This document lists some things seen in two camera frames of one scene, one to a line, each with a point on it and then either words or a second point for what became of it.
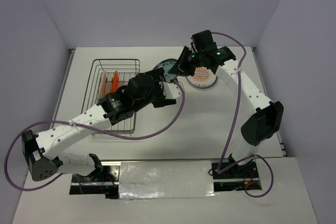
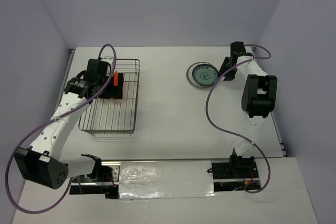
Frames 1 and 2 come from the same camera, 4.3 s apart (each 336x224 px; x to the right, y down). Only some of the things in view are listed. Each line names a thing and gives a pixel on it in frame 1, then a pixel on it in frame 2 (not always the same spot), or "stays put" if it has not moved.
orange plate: x=115 y=82 stays put
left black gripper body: x=156 y=96 to x=103 y=81
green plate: x=166 y=64 to x=205 y=74
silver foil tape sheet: x=167 y=179 stays put
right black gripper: x=181 y=66 to x=222 y=70
